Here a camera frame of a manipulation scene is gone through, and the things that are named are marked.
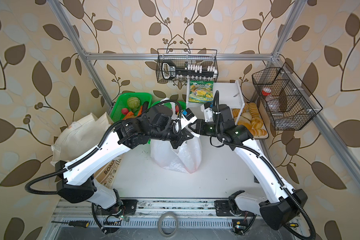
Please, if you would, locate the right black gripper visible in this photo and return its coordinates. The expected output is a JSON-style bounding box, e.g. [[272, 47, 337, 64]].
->
[[188, 118, 223, 138]]

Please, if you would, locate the white plastic grocery bag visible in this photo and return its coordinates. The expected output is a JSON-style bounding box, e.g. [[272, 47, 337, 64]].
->
[[149, 97, 203, 174]]

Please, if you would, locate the green plastic basket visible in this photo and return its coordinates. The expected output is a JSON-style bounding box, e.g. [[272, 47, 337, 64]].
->
[[110, 93, 153, 122], [164, 101, 187, 114]]

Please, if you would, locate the cream canvas tote bag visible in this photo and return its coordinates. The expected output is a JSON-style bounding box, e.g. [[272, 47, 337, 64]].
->
[[50, 112, 124, 187]]

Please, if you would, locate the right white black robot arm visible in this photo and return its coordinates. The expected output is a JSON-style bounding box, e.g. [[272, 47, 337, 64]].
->
[[191, 91, 317, 240]]

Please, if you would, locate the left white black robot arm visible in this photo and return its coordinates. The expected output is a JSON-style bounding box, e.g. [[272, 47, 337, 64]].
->
[[25, 101, 197, 210]]

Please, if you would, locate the yellow green snack bag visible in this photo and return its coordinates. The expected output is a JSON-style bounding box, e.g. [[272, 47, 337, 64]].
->
[[189, 81, 214, 103]]

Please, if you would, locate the dark purple eggplant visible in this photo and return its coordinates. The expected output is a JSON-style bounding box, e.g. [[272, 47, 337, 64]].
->
[[141, 101, 149, 114]]

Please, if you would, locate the white two-tier shelf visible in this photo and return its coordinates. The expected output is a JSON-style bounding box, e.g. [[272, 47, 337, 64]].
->
[[186, 81, 245, 110]]

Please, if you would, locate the green cabbage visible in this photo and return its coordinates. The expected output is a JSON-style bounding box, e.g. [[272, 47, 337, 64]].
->
[[127, 97, 141, 111]]

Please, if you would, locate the tray of bread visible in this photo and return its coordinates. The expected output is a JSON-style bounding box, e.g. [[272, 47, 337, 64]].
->
[[232, 103, 269, 139]]

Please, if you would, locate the black barcode scanner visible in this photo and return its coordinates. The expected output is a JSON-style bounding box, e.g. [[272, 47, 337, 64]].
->
[[160, 60, 219, 81]]

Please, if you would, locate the roll of clear tape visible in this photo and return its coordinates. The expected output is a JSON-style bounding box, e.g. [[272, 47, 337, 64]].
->
[[157, 212, 180, 238]]

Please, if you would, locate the left yellow black screwdriver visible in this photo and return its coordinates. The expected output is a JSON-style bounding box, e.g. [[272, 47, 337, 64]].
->
[[51, 221, 90, 228]]

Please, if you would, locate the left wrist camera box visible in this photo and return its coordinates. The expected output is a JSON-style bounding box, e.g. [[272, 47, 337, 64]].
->
[[180, 109, 198, 129]]

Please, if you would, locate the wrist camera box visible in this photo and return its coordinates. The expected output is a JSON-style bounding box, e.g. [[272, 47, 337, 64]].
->
[[201, 102, 215, 123], [180, 109, 198, 129]]

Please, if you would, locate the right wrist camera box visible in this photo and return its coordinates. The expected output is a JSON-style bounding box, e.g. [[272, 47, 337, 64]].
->
[[201, 102, 215, 123]]

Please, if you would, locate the back black wire basket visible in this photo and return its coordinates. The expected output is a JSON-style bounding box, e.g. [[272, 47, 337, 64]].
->
[[156, 48, 219, 86]]

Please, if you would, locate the black wire basket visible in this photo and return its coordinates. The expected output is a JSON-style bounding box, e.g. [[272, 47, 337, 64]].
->
[[252, 63, 323, 131], [156, 48, 219, 86]]

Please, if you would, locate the right black wire basket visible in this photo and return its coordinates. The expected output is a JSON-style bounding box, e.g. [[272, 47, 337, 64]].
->
[[252, 63, 323, 131]]

